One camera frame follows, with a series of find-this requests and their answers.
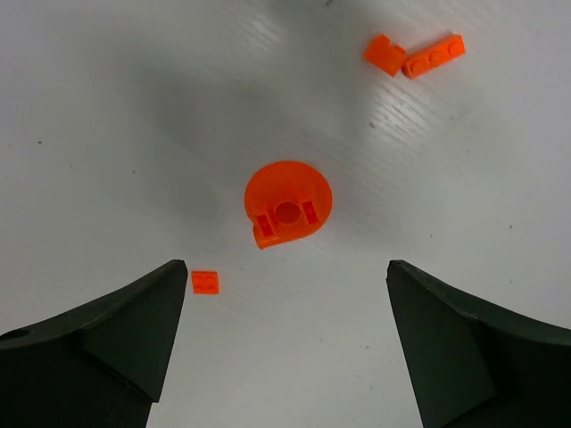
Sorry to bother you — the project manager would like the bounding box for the tiny orange lego stud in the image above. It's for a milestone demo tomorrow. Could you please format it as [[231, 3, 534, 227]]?
[[191, 271, 220, 295]]

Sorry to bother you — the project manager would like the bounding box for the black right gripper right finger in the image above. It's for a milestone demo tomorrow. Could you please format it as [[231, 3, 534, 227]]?
[[386, 260, 570, 427]]

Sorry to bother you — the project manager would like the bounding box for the orange round lego piece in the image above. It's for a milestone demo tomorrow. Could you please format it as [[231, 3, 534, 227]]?
[[244, 160, 333, 250]]

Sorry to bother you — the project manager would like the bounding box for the small orange lego pair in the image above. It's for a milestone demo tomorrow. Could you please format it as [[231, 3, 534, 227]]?
[[362, 34, 406, 77]]

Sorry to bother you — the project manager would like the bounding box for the orange 1x3 lego plate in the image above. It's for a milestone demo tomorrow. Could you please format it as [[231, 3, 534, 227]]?
[[401, 34, 466, 79]]

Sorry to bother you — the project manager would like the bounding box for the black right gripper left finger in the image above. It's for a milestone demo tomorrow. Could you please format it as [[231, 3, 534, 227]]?
[[1, 260, 187, 427]]

